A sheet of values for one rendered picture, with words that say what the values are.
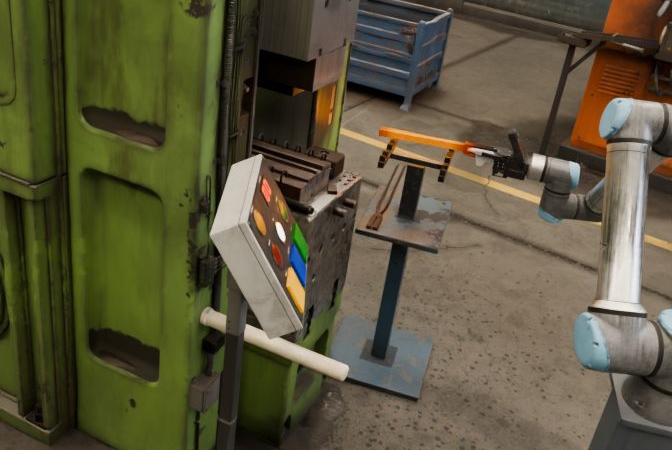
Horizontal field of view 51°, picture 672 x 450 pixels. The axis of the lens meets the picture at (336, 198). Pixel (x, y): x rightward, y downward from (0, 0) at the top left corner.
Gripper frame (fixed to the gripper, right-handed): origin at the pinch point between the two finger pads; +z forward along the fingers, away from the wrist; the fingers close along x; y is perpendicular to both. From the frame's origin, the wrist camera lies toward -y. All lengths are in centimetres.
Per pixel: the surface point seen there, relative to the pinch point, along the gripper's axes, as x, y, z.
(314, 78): -60, -31, 43
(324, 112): -16, -6, 50
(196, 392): -88, 61, 59
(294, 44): -64, -40, 48
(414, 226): -7.4, 31.7, 13.6
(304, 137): -22, 1, 54
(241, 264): -123, -10, 36
